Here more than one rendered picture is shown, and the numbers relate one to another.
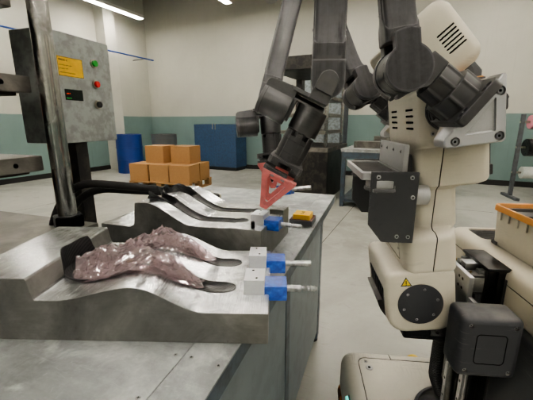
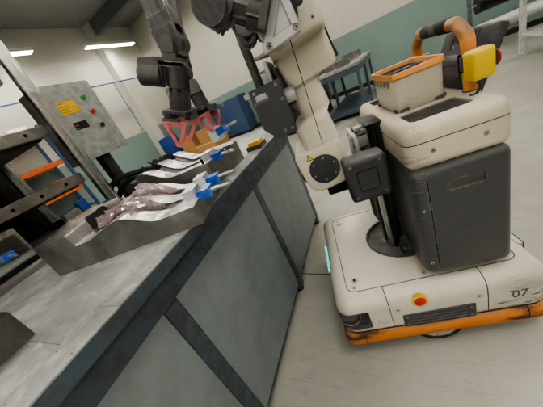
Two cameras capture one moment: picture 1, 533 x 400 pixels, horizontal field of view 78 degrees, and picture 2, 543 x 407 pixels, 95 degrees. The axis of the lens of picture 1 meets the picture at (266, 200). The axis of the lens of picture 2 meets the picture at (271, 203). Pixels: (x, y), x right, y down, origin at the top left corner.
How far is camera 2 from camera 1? 0.33 m
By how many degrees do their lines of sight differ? 14
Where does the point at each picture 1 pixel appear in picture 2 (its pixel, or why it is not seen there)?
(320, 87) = (164, 50)
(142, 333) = (137, 242)
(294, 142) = (174, 95)
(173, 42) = not seen: hidden behind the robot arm
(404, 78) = (208, 16)
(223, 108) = (222, 86)
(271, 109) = (149, 79)
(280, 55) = not seen: hidden behind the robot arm
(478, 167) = (323, 54)
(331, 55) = (160, 23)
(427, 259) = (315, 137)
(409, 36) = not seen: outside the picture
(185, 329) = (156, 232)
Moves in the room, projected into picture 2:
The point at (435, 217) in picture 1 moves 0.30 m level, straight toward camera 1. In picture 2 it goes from (312, 106) to (273, 140)
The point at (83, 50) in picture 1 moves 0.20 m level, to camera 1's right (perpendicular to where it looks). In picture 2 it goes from (70, 91) to (100, 75)
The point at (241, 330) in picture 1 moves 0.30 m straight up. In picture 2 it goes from (185, 221) to (112, 111)
